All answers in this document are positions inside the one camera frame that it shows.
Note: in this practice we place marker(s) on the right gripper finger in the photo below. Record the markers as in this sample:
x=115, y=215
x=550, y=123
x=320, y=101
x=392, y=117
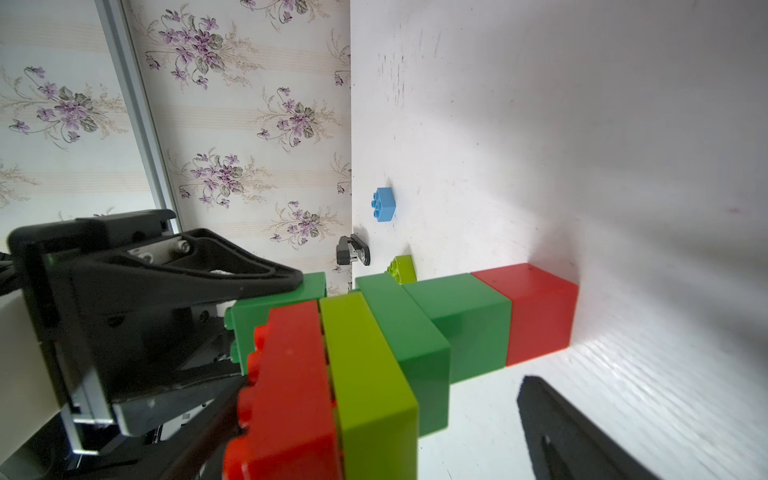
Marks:
x=564, y=444

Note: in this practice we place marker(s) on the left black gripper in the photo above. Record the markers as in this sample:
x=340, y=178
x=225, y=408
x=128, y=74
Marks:
x=125, y=309

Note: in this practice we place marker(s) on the small red lego brick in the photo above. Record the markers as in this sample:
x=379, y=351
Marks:
x=543, y=309

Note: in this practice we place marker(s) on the green long lego brick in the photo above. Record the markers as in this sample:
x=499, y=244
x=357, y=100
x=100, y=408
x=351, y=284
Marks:
x=421, y=350

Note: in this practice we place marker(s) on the lime long lego brick front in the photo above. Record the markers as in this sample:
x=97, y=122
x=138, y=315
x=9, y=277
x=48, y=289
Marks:
x=377, y=409

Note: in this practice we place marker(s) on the lime long lego brick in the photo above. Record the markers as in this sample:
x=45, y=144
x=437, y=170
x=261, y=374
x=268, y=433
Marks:
x=401, y=268
x=377, y=409

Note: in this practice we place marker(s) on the red long lego brick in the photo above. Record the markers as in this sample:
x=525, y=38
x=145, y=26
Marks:
x=286, y=411

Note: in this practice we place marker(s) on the small blue lego brick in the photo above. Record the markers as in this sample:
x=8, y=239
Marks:
x=383, y=204

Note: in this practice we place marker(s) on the black stapler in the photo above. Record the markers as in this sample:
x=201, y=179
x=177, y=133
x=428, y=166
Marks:
x=352, y=249

